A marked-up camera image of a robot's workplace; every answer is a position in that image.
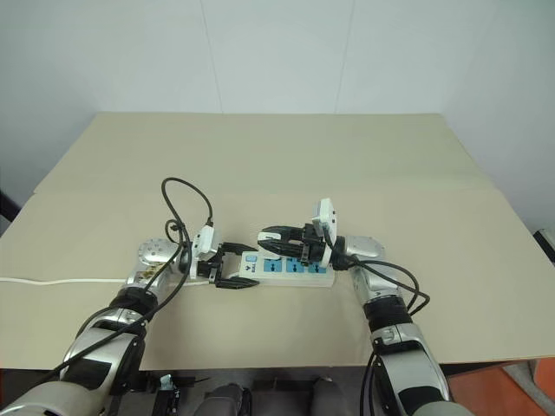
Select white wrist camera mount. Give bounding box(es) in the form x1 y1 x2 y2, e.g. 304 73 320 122
310 198 339 237
189 224 224 278

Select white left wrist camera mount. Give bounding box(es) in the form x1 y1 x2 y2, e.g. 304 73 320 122
189 224 224 278

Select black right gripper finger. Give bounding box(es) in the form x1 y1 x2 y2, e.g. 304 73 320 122
258 224 305 242
257 239 304 261

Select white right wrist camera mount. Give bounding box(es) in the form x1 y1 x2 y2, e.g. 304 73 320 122
310 198 339 237

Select white power strip cord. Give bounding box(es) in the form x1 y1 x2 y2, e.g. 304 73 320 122
0 276 210 289

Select white power strip blue sockets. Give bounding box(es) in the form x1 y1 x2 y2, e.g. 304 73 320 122
224 250 336 289

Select black bracket with tape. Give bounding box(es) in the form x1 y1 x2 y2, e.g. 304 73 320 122
149 374 196 416

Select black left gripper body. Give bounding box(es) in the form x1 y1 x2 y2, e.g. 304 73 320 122
195 251 226 287

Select dark object at wall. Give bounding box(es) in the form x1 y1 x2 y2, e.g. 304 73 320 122
0 186 21 224

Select dark grey rounded shape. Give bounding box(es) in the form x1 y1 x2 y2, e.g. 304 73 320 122
298 375 362 416
203 380 253 416

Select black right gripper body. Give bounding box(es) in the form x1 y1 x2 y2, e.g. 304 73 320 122
297 222 332 266

